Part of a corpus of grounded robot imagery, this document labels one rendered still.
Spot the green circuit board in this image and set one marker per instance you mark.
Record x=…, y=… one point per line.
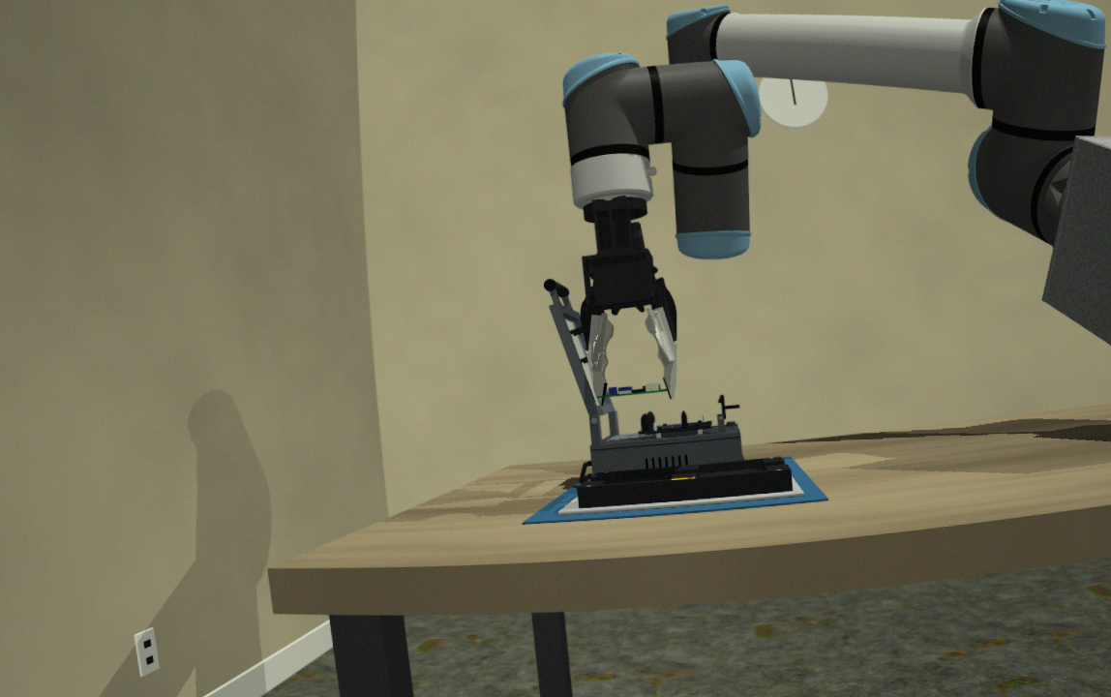
x=650, y=388

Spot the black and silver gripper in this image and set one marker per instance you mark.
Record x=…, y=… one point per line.
x=623, y=280

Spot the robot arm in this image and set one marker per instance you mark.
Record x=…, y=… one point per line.
x=1036, y=63

